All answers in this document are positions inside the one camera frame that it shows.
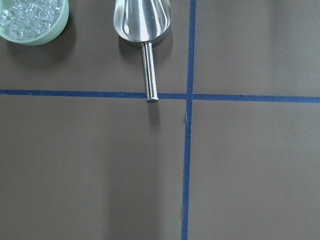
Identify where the metal ice scoop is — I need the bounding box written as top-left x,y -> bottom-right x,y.
113,0 -> 172,103

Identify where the green bowl with ice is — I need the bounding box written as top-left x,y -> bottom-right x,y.
0,0 -> 69,46

